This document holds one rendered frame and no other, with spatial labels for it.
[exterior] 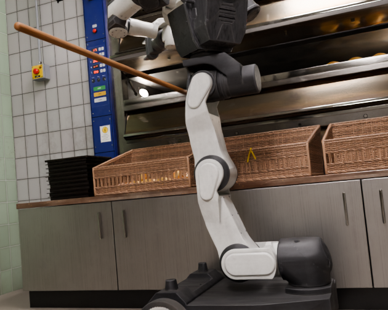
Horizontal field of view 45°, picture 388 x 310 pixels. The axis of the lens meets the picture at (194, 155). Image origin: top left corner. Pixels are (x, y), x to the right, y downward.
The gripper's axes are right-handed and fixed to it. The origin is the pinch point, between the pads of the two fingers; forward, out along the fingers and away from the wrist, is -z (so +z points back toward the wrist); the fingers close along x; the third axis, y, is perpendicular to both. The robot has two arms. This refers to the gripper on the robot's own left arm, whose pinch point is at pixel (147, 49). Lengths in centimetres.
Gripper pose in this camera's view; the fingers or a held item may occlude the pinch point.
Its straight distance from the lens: 238.5
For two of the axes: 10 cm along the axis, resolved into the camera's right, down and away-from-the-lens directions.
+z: 5.6, -1.2, -8.2
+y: 8.2, -0.3, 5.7
